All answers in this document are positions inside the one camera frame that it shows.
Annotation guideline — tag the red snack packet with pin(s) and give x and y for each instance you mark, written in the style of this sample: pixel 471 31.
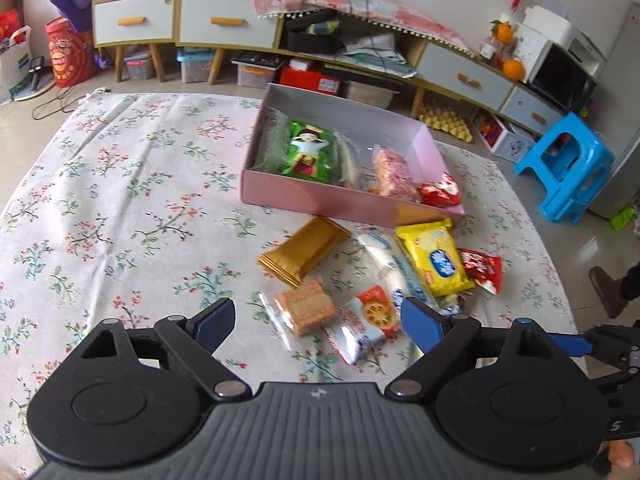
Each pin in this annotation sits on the red snack packet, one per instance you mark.
pixel 485 270

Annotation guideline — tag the pink marshmallow crisp packet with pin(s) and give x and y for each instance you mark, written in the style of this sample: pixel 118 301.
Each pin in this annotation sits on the pink marshmallow crisp packet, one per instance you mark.
pixel 393 175

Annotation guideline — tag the gold biscuit packet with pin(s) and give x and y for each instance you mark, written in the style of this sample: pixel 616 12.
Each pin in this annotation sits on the gold biscuit packet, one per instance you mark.
pixel 292 261

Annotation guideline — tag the orange fruit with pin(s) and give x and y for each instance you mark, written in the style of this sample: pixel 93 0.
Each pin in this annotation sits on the orange fruit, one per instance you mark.
pixel 502 32
pixel 514 69

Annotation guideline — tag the pink cloth on cabinet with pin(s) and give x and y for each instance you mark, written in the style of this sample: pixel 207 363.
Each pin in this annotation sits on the pink cloth on cabinet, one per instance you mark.
pixel 386 13

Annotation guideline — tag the red shoe box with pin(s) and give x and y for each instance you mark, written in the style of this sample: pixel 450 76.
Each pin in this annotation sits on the red shoe box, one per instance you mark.
pixel 302 74

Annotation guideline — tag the white shopping bag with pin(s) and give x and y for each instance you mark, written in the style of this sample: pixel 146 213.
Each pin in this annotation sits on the white shopping bag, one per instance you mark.
pixel 14 63

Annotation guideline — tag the floral tablecloth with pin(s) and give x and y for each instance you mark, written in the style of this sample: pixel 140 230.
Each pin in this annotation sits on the floral tablecloth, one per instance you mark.
pixel 133 211

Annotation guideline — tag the white orange jam biscuit packet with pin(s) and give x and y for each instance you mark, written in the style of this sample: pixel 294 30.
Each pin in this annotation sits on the white orange jam biscuit packet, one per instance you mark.
pixel 361 323

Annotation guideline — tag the silver grey wafer packet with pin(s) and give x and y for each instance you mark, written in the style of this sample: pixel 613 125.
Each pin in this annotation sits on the silver grey wafer packet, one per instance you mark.
pixel 274 138

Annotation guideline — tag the orange fruit lower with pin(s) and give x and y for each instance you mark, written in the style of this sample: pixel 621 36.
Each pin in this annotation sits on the orange fruit lower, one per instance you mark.
pixel 514 69

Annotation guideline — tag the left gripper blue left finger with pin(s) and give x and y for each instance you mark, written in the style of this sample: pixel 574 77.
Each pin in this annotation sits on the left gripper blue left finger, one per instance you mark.
pixel 212 325

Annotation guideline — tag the black bag on shelf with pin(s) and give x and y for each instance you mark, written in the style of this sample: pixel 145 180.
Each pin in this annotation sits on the black bag on shelf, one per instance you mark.
pixel 317 32

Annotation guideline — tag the wooden tv cabinet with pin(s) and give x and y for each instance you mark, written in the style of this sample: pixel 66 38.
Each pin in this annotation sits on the wooden tv cabinet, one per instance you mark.
pixel 361 44

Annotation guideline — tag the yellow egg tray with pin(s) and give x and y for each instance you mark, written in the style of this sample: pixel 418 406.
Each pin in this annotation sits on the yellow egg tray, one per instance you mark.
pixel 443 118

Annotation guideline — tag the red festive bag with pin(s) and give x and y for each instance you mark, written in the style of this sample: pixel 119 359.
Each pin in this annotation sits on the red festive bag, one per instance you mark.
pixel 71 53

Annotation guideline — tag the pink cardboard box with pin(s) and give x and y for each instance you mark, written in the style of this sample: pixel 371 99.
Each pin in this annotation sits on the pink cardboard box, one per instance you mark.
pixel 367 126

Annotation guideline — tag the orange fruit upper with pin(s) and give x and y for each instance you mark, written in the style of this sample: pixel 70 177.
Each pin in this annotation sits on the orange fruit upper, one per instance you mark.
pixel 502 32

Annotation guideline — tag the white long bread packet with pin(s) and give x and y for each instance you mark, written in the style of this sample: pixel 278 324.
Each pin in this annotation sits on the white long bread packet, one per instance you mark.
pixel 349 157

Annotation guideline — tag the small white blue packet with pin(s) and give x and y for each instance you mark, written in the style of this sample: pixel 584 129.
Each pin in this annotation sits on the small white blue packet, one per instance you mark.
pixel 395 270

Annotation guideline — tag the blue plastic stool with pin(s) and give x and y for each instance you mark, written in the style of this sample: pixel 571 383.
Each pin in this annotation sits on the blue plastic stool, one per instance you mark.
pixel 573 164

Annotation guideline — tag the red white candy packet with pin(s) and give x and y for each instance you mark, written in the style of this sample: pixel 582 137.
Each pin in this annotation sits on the red white candy packet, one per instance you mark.
pixel 443 193

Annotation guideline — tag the yellow cracker packet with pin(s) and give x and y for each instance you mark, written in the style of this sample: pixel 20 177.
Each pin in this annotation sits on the yellow cracker packet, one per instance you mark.
pixel 435 257

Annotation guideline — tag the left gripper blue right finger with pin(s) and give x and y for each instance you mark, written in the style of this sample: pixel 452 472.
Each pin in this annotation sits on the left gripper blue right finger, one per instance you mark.
pixel 423 325

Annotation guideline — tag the clear wafer block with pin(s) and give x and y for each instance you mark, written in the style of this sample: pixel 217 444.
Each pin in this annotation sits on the clear wafer block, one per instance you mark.
pixel 298 312

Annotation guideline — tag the person's right hand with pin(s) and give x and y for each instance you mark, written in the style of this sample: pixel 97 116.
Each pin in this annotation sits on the person's right hand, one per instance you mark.
pixel 621 455

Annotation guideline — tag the microwave oven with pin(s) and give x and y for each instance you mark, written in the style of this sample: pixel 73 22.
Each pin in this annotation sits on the microwave oven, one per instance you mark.
pixel 551 71

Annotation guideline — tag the green snack packet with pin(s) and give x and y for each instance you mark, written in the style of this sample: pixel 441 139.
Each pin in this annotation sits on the green snack packet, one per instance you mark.
pixel 310 154

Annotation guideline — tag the white box with clock print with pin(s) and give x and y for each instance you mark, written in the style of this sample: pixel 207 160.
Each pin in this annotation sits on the white box with clock print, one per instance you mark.
pixel 502 138

